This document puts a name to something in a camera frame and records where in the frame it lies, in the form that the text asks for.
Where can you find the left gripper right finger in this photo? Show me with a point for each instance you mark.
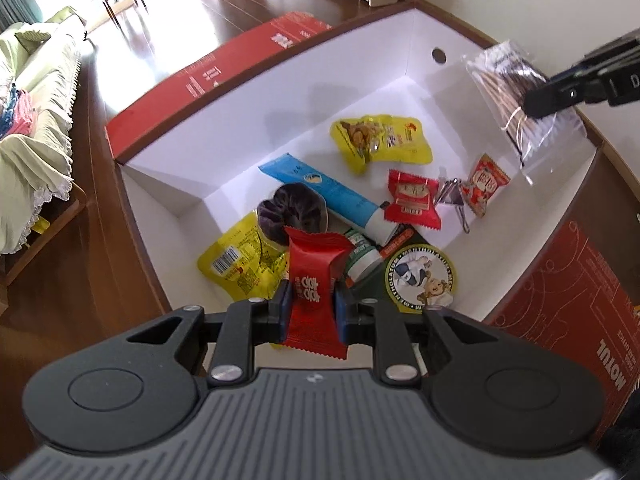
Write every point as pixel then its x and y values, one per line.
pixel 380 326

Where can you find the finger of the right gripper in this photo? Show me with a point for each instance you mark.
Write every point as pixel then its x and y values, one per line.
pixel 564 91

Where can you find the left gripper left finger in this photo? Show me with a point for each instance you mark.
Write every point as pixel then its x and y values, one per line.
pixel 241 328

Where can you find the yellow barcode snack packet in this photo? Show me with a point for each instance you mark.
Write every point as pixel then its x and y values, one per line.
pixel 244 263

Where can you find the green mentholatum balm card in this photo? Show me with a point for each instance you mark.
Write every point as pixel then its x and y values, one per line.
pixel 413 275

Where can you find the red candy packet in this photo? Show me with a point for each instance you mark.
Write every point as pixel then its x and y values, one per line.
pixel 315 262

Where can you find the cotton swab bag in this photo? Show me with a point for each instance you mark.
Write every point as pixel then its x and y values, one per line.
pixel 504 74

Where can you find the blue white cream tube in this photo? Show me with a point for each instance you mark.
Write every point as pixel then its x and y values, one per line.
pixel 353 208

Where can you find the dark purple velvet scrunchie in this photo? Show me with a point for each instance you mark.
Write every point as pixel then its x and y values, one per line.
pixel 292 206

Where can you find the red hawthorn snack packet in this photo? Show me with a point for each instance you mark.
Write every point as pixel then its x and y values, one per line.
pixel 413 200

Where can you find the small red white sachet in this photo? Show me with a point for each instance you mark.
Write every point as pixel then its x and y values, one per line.
pixel 483 183

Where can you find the silver binder clip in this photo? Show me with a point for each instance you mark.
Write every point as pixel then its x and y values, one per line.
pixel 449 194

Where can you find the yellow chicken snack packet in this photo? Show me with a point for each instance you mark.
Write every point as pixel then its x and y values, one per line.
pixel 380 138

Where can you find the brown white cardboard box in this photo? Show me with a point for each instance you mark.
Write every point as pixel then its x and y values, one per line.
pixel 555 262

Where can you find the folded colourful clothes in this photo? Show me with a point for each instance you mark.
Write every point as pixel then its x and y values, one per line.
pixel 17 113

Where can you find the green covered sofa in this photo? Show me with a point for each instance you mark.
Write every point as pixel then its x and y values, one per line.
pixel 44 60

